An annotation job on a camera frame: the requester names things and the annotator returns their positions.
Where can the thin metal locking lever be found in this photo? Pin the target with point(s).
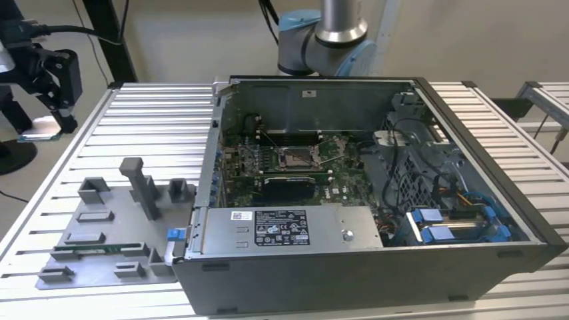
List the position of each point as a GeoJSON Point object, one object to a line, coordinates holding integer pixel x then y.
{"type": "Point", "coordinates": [268, 138]}

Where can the green motherboard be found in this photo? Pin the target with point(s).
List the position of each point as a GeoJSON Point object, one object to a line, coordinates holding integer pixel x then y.
{"type": "Point", "coordinates": [347, 173]}

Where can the black graphics card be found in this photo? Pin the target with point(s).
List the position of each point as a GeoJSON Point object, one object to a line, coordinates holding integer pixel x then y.
{"type": "Point", "coordinates": [290, 191]}

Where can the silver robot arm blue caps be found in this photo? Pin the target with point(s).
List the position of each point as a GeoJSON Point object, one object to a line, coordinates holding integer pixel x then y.
{"type": "Point", "coordinates": [340, 20]}

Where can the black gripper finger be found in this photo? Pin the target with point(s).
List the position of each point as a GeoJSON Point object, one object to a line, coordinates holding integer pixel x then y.
{"type": "Point", "coordinates": [68, 80]}
{"type": "Point", "coordinates": [15, 110]}

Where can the black box under table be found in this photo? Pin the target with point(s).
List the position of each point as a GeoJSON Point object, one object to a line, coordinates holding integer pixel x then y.
{"type": "Point", "coordinates": [511, 106]}

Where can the silver square CPU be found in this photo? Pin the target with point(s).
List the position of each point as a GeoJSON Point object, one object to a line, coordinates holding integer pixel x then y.
{"type": "Point", "coordinates": [40, 130]}

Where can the silver power supply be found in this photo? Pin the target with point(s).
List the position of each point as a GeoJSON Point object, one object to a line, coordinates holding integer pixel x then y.
{"type": "Point", "coordinates": [222, 233]}

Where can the green RAM stick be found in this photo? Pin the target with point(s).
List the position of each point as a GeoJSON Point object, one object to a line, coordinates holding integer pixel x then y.
{"type": "Point", "coordinates": [98, 248]}

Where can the white barcode sticker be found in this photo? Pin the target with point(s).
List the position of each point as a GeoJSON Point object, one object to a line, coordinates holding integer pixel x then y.
{"type": "Point", "coordinates": [242, 215]}

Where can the grey plastic parts rack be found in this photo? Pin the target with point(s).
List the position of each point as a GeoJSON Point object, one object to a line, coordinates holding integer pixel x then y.
{"type": "Point", "coordinates": [124, 233]}

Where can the black metal frame post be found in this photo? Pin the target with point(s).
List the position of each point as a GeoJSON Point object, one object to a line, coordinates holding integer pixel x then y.
{"type": "Point", "coordinates": [118, 50]}

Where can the aluminium profile frame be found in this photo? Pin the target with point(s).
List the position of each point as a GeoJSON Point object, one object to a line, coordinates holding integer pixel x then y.
{"type": "Point", "coordinates": [543, 95]}

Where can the black RAM slot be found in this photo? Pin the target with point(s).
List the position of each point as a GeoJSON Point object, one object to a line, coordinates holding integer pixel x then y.
{"type": "Point", "coordinates": [295, 172]}
{"type": "Point", "coordinates": [294, 133]}
{"type": "Point", "coordinates": [294, 137]}

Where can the blue case latch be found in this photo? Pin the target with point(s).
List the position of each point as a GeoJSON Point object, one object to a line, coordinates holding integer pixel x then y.
{"type": "Point", "coordinates": [175, 234]}

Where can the CPU socket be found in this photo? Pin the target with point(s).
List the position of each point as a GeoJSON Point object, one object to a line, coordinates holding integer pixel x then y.
{"type": "Point", "coordinates": [295, 160]}

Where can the black round stand base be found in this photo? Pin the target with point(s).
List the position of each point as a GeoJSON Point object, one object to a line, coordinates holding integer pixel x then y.
{"type": "Point", "coordinates": [15, 156]}

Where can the grey metal drive cage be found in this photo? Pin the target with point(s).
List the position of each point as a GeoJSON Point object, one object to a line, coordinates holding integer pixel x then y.
{"type": "Point", "coordinates": [414, 186]}

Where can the blue disk carrier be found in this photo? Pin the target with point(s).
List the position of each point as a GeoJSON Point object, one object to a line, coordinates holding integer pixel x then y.
{"type": "Point", "coordinates": [438, 234]}
{"type": "Point", "coordinates": [431, 215]}

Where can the black power supply label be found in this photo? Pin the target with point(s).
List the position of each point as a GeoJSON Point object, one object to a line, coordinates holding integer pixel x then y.
{"type": "Point", "coordinates": [280, 230]}

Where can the dark grey PC case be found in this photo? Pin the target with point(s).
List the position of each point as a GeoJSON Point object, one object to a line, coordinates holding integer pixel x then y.
{"type": "Point", "coordinates": [311, 286]}

